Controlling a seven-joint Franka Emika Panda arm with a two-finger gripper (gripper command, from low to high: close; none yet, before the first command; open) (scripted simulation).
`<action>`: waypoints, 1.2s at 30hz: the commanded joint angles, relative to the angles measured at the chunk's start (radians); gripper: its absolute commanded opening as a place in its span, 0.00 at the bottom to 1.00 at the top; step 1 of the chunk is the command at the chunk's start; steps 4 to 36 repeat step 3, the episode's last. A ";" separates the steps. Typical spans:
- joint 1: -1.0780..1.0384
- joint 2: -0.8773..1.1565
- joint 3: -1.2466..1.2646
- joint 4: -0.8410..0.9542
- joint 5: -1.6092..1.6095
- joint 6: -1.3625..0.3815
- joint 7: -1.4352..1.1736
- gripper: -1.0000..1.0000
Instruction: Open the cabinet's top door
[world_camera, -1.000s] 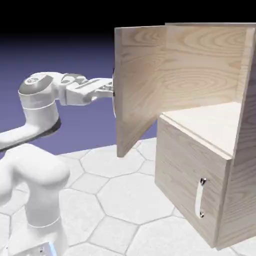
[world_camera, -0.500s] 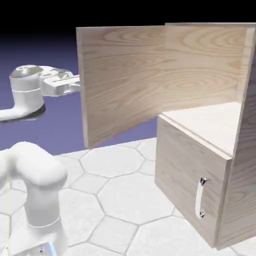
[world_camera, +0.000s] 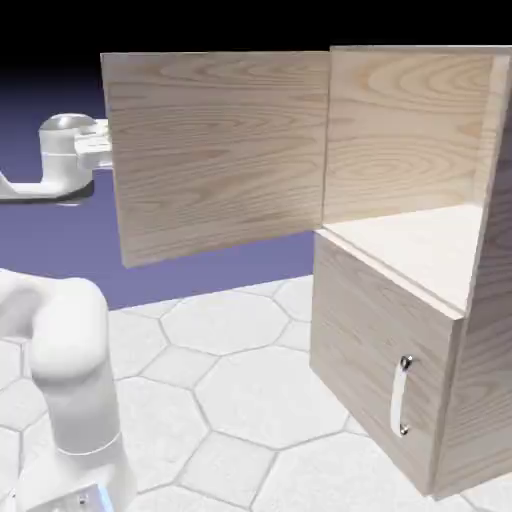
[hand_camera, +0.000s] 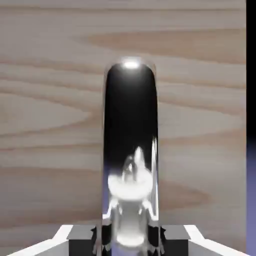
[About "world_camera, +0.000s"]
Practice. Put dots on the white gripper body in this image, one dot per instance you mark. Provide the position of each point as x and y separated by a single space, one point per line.
99 159

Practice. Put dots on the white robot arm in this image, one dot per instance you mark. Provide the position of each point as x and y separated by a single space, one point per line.
72 360

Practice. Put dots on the wide light wood door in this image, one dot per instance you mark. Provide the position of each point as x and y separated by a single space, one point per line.
216 156

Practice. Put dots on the light wood cabinet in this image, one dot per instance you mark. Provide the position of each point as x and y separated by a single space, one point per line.
408 132

